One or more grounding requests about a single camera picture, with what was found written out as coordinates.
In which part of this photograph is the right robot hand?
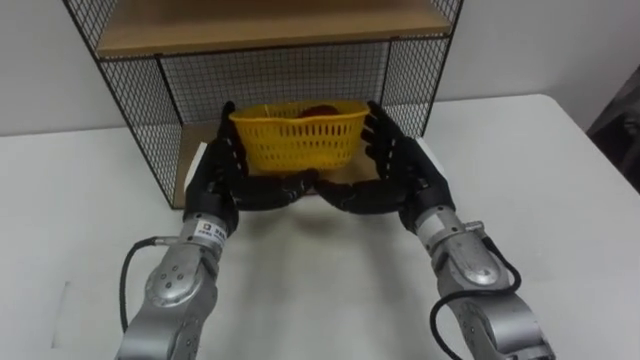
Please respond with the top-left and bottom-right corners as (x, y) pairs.
(313, 100), (457, 234)

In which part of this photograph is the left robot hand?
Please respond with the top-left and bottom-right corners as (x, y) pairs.
(182, 100), (321, 236)

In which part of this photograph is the yellow plastic basket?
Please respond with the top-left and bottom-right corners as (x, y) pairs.
(228, 100), (371, 174)

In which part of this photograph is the red soft toy fruit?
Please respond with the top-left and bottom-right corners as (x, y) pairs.
(297, 104), (338, 119)

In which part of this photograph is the white table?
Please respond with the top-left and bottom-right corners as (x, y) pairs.
(0, 93), (640, 360)

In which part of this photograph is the dark chair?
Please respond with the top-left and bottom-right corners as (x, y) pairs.
(585, 64), (640, 195)

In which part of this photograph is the black wire mesh wooden shelf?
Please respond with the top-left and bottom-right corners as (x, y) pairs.
(61, 0), (465, 211)

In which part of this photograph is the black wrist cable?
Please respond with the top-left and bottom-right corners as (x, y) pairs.
(429, 234), (523, 360)
(118, 236), (184, 334)

